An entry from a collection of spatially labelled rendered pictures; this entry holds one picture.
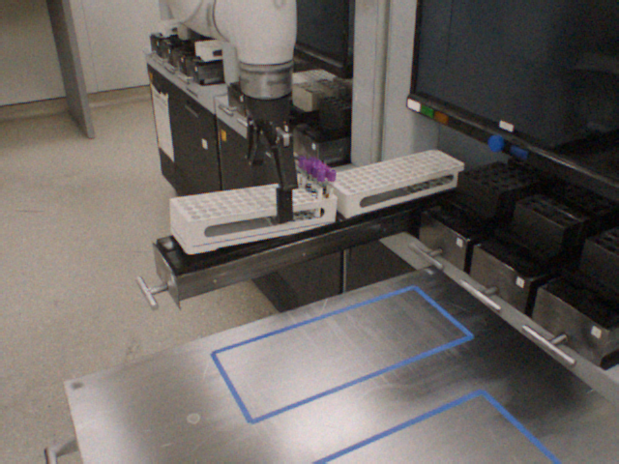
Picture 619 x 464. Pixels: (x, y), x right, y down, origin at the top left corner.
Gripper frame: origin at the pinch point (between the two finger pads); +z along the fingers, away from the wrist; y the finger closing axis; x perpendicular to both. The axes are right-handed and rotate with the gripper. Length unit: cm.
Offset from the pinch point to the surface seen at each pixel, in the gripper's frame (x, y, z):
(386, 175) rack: 25.4, 1.0, 0.5
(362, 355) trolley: -6.0, 39.9, 5.0
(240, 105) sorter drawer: 29, -83, 10
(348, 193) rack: 14.2, 4.4, 0.5
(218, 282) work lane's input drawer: -14.2, 6.8, 9.9
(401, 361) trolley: -2.0, 43.5, 5.0
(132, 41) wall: 62, -350, 45
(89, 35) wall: 34, -350, 39
